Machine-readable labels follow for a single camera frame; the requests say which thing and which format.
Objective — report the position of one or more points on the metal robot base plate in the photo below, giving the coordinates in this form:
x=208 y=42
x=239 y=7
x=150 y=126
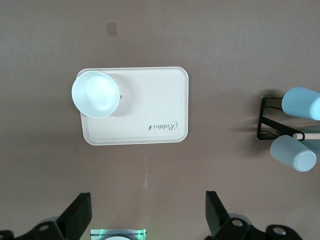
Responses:
x=100 y=231

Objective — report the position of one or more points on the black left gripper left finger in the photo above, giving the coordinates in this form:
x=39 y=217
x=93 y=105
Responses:
x=75 y=215

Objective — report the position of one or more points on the white bowl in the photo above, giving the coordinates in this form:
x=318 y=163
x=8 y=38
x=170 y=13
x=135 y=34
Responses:
x=95 y=92

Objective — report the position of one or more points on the light blue plastic cup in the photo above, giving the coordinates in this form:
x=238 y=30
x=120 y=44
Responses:
x=300 y=102

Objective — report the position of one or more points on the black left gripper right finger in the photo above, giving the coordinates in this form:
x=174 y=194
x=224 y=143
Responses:
x=216 y=212

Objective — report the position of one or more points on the grey plastic cup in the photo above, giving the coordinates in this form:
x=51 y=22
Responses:
x=290 y=152

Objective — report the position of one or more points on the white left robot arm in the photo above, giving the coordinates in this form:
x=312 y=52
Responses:
x=120 y=238

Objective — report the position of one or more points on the cream rectangular tray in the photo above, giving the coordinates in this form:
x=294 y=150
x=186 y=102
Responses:
x=150 y=100

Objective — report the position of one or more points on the small brown tape patch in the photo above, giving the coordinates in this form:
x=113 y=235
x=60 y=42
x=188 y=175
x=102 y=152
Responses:
x=111 y=29

